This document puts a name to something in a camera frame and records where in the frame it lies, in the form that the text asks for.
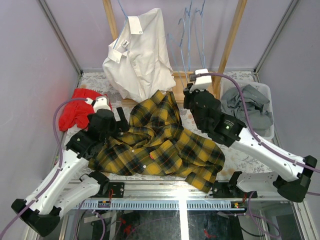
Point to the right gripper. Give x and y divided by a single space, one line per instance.
187 95

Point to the white shirt on left hanger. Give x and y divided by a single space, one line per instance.
138 63

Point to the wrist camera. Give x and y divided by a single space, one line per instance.
197 82
100 103

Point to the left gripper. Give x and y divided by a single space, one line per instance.
119 122

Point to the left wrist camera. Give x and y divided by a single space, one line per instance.
100 103

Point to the white plastic basket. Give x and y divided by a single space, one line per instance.
267 135

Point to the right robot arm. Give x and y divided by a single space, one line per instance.
291 174

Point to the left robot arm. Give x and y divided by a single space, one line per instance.
79 150

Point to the wooden clothes rack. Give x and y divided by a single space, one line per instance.
216 80

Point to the red cloth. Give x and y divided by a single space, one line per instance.
76 112

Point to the yellow plaid shirt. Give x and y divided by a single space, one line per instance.
157 144

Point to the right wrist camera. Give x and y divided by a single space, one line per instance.
197 82

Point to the blue wire hanger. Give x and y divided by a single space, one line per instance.
200 44

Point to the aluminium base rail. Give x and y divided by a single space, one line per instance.
132 195

